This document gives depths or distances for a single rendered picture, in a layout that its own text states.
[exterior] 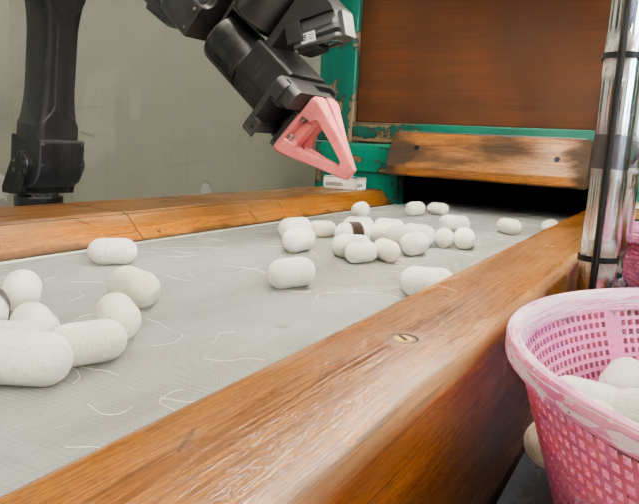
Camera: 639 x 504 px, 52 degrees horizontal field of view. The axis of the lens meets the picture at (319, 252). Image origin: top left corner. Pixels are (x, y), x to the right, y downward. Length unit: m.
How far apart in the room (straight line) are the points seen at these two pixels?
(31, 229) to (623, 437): 0.45
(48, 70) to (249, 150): 1.34
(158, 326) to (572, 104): 0.81
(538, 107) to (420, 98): 0.19
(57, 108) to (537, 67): 0.68
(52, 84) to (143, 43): 1.58
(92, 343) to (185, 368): 0.04
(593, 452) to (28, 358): 0.19
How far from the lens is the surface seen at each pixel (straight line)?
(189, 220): 0.67
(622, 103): 0.46
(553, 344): 0.32
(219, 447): 0.16
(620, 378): 0.33
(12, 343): 0.26
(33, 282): 0.37
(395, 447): 0.18
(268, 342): 0.32
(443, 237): 0.64
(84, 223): 0.58
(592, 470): 0.21
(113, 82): 2.56
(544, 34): 1.07
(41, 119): 0.91
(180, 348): 0.31
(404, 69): 1.12
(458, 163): 1.01
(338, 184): 1.04
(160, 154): 2.40
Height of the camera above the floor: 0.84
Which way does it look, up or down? 10 degrees down
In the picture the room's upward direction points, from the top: 3 degrees clockwise
